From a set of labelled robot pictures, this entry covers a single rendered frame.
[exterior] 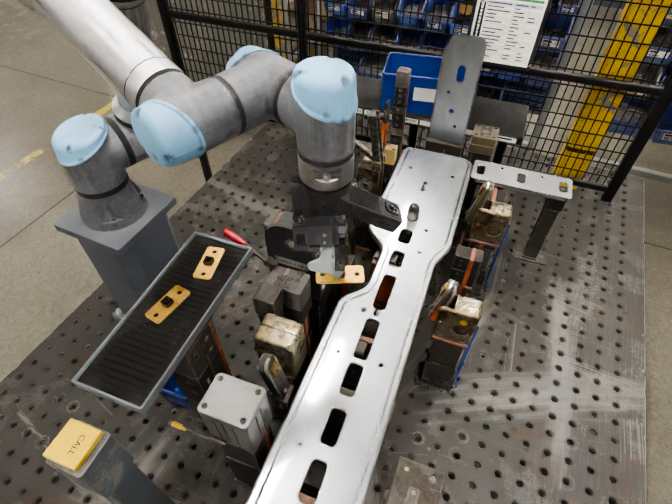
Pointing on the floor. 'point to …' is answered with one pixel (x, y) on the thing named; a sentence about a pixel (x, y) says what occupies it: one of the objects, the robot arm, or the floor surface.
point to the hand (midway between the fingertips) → (340, 268)
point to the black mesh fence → (441, 56)
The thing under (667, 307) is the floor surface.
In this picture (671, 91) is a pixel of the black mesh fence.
